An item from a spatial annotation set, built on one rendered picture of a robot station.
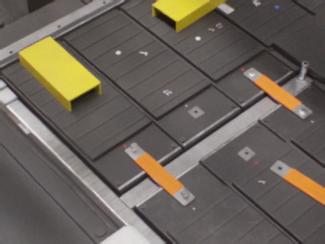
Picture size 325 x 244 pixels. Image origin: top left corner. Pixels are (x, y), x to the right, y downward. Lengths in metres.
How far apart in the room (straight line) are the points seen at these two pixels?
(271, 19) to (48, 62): 0.46
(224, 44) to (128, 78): 0.21
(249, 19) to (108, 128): 0.40
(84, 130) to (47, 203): 0.25
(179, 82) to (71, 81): 0.20
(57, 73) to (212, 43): 0.31
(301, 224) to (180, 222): 0.19
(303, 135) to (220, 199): 0.20
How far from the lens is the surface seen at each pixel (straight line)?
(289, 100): 1.38
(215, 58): 1.44
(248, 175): 1.25
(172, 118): 1.34
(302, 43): 1.48
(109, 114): 1.33
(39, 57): 1.41
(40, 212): 1.09
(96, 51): 1.45
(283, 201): 1.23
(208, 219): 1.19
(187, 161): 1.29
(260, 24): 1.52
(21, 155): 1.16
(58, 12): 1.75
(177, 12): 1.49
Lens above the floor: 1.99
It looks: 48 degrees down
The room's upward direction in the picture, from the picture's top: 1 degrees clockwise
